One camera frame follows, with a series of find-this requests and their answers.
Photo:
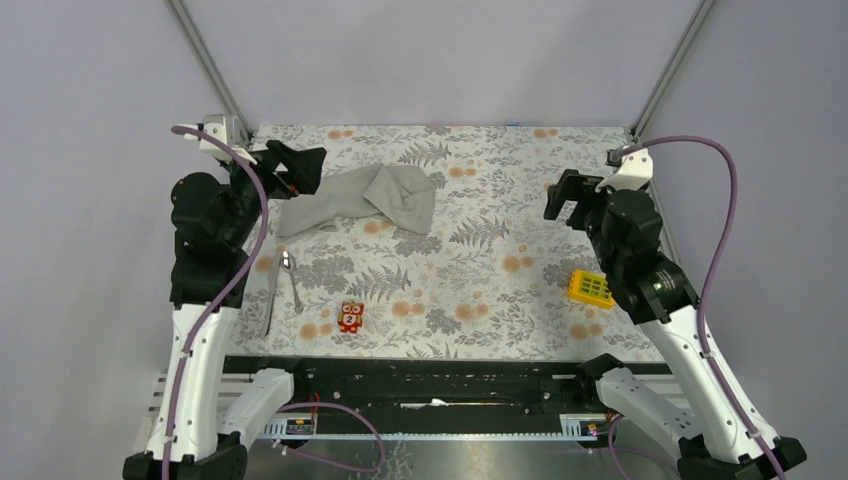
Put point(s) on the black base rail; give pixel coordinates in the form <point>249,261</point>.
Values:
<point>434,396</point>

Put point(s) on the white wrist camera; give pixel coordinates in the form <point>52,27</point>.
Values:
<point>635,171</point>
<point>228,129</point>

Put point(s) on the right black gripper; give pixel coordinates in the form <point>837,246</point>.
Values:
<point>573,186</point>

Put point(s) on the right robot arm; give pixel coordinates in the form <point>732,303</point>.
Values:
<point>723,435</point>

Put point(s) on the yellow green toy window block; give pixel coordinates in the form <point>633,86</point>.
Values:
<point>590,289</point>

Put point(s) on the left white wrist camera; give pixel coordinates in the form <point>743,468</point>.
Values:
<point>228,129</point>

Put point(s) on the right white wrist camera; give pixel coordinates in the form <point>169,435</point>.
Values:
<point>635,171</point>

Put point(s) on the floral patterned tablecloth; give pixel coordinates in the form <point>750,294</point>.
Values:
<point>487,282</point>

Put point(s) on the silver spoon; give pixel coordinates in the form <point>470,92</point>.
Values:
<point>288,263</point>

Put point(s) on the grey cloth napkin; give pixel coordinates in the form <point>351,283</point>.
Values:
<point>404,194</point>

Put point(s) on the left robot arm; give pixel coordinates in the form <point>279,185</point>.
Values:
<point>191,438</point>

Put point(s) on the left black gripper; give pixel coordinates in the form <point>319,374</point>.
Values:
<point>304,168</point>

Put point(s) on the red owl toy block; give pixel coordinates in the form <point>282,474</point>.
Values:
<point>350,319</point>

